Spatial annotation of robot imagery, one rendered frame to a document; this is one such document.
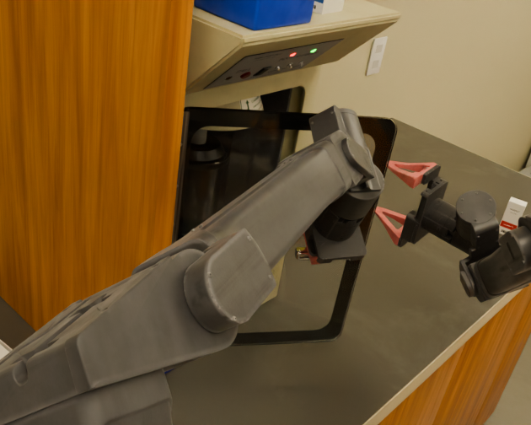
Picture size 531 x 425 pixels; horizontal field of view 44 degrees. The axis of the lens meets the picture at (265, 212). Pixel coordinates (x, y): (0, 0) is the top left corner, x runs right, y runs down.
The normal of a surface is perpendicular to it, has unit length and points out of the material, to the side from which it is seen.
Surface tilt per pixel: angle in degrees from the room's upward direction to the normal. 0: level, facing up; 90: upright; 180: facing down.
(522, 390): 0
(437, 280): 0
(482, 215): 37
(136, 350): 48
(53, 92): 90
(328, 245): 29
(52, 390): 67
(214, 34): 90
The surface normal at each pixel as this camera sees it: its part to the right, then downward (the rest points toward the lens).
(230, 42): -0.67, 0.29
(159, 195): 0.73, 0.44
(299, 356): 0.15, -0.85
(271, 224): 0.79, -0.44
